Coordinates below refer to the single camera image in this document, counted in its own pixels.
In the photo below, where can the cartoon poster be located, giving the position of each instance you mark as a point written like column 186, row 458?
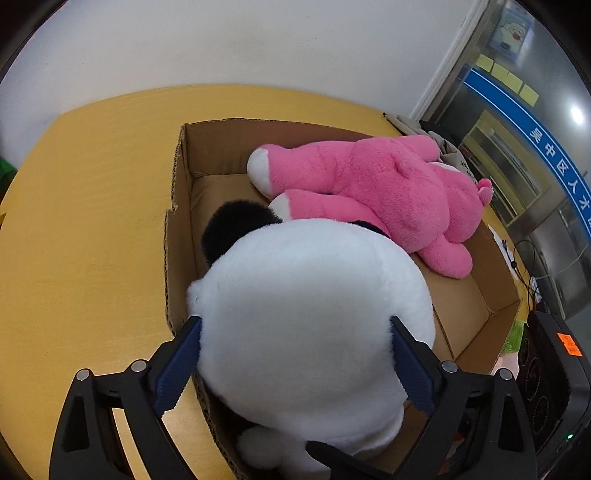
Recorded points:
column 512, row 32

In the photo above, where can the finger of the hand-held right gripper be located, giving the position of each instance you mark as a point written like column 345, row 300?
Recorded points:
column 351, row 466

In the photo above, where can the cardboard box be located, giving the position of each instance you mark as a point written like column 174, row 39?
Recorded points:
column 466, row 314

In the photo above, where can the yellow sticky note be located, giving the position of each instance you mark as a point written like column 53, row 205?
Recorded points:
column 530, row 93
column 515, row 81
column 499, row 70
column 484, row 62

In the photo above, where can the blue door banner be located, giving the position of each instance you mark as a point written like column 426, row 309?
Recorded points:
column 531, row 124

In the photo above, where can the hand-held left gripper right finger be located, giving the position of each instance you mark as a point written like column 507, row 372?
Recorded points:
column 415, row 383

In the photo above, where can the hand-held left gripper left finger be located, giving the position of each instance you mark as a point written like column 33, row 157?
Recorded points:
column 178, row 369

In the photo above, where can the green cloth cover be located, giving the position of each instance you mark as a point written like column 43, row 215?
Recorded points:
column 5, row 167

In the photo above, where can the white plug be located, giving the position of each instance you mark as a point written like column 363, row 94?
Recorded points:
column 534, row 285

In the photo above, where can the green pink teal plush toy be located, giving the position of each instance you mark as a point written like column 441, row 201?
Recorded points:
column 512, row 339

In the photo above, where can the white plush toy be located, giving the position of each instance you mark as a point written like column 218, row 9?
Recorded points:
column 304, row 314

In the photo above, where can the grey cloth bag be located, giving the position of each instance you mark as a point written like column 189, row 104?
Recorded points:
column 406, row 127

